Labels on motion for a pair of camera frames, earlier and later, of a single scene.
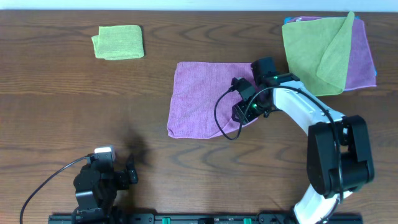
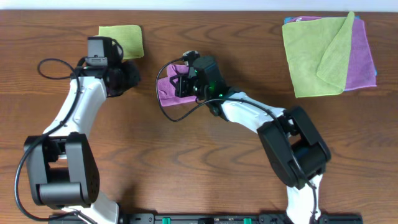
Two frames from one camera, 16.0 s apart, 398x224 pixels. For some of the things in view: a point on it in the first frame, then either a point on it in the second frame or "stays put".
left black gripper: (131, 174) to (130, 74)
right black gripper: (241, 111) to (181, 88)
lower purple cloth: (360, 73) stays put
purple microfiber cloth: (203, 98) to (166, 89)
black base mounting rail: (200, 218) stays put
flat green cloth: (318, 53) stays put
